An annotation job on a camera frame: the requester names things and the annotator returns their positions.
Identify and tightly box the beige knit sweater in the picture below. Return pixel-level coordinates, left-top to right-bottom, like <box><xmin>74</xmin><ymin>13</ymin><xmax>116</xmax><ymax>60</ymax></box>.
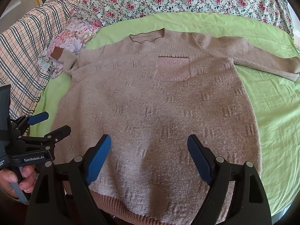
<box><xmin>51</xmin><ymin>29</ymin><xmax>299</xmax><ymax>224</ymax></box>

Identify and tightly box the white pink floral quilt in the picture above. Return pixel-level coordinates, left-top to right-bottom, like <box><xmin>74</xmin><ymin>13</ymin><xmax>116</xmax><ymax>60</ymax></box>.
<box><xmin>77</xmin><ymin>0</ymin><xmax>293</xmax><ymax>36</ymax></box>

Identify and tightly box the plaid checked blanket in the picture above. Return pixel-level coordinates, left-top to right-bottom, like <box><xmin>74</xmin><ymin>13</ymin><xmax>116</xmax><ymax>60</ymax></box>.
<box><xmin>1</xmin><ymin>0</ymin><xmax>77</xmax><ymax>119</ymax></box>

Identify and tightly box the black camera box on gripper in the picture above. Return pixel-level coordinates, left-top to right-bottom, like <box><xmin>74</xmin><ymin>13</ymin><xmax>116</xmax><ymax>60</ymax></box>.
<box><xmin>1</xmin><ymin>84</ymin><xmax>11</xmax><ymax>170</ymax></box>

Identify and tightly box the person's left hand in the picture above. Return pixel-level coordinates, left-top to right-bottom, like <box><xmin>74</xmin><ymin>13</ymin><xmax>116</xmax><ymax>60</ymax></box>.
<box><xmin>1</xmin><ymin>165</ymin><xmax>37</xmax><ymax>198</ymax></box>

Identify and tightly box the purple pink floral pillow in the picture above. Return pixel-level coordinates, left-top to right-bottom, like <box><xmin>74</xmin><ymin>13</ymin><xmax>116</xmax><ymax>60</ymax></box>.
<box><xmin>38</xmin><ymin>17</ymin><xmax>102</xmax><ymax>79</ymax></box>

